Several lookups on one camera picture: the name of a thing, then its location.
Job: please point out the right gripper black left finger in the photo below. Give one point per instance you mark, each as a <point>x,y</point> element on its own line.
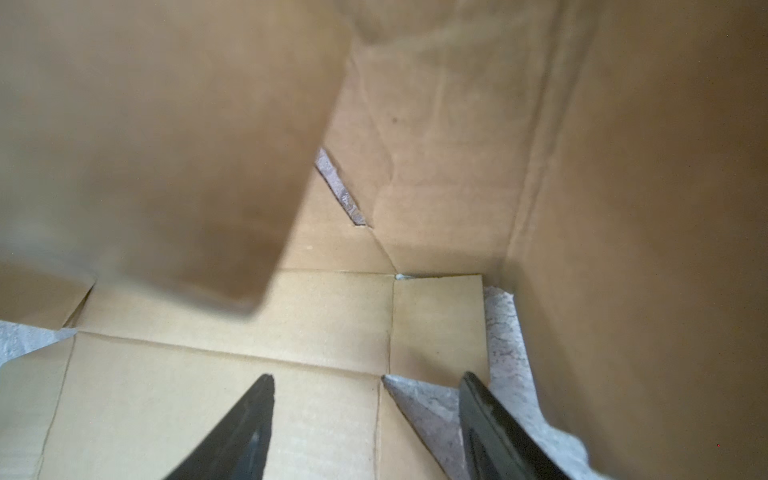
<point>237,447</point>

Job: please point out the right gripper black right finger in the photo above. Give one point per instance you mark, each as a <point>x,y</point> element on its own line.
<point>496,446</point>

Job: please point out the brown cardboard box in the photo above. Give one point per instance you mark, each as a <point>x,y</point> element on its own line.
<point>208,191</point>

